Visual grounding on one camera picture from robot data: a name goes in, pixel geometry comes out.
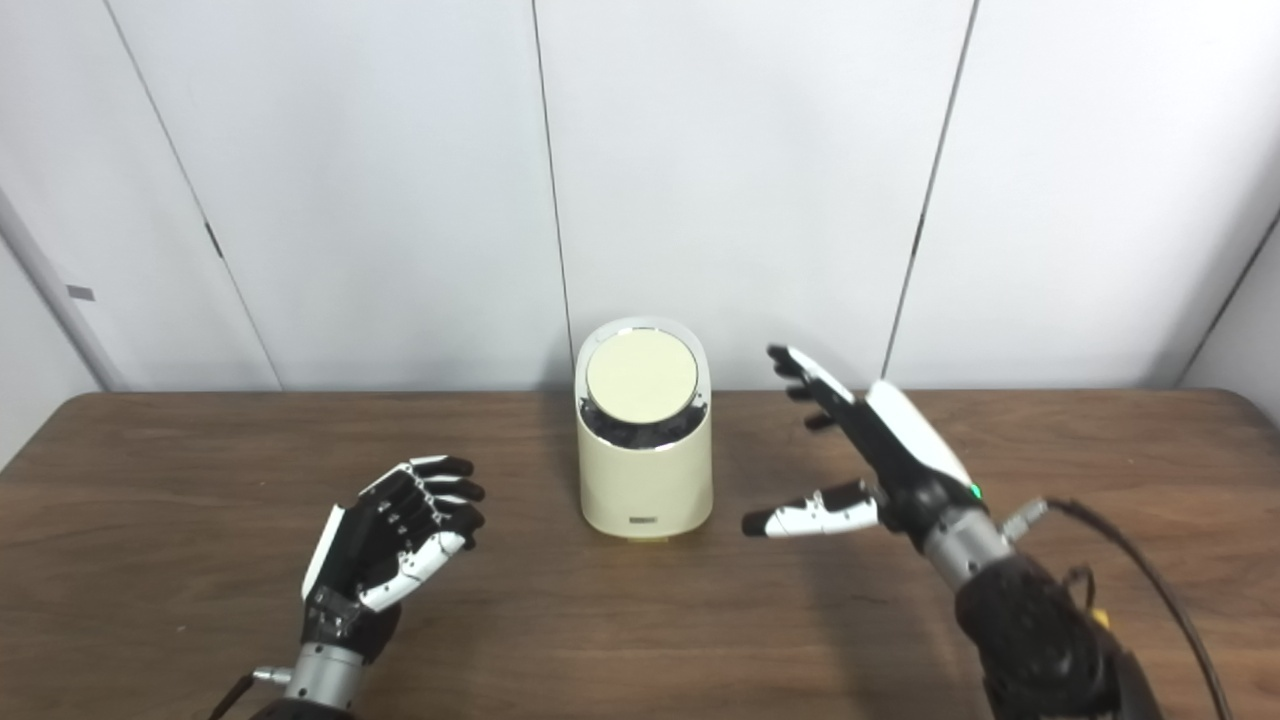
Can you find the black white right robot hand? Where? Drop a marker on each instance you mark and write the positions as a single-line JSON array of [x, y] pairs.
[[905, 450]]

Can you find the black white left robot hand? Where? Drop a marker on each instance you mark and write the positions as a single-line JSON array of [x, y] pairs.
[[355, 555]]

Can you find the cream-colored cylindrical trash bin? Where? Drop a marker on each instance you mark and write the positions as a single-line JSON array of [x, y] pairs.
[[645, 480]]

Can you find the round cream bin lid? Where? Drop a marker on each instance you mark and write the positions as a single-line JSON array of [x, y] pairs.
[[640, 375]]

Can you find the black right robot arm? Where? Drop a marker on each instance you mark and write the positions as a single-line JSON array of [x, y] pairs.
[[1030, 630]]

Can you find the black wall panel clip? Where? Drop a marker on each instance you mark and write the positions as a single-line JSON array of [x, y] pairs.
[[214, 240]]

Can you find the small grey wall label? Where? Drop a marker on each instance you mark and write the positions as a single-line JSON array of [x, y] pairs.
[[80, 293]]

